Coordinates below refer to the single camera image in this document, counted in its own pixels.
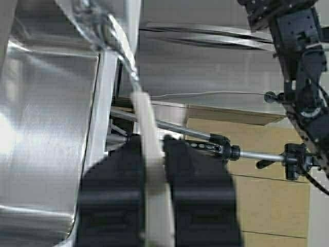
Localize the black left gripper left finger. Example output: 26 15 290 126
76 135 145 246

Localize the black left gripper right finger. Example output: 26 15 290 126
163 135 243 246

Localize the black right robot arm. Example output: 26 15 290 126
239 1 328 174

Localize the stainless steel double sink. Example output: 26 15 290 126
0 0 141 247

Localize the black camera tripod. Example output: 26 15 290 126
110 91 329 195

